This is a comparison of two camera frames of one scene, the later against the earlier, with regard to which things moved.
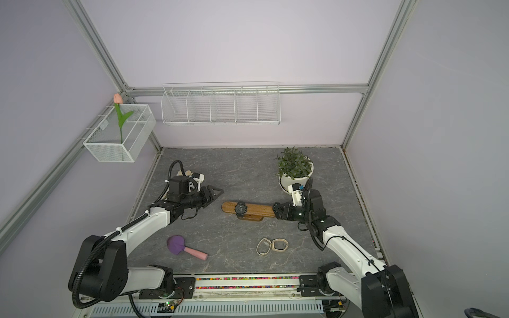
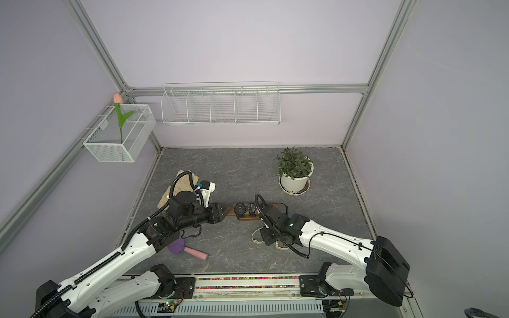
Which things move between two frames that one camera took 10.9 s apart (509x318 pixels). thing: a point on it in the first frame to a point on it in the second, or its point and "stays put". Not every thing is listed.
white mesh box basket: [105, 144] stays put
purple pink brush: [176, 244] stays put
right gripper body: [291, 212] to [268, 236]
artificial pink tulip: [118, 99] stays put
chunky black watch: [240, 209] stays put
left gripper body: [201, 198] to [213, 216]
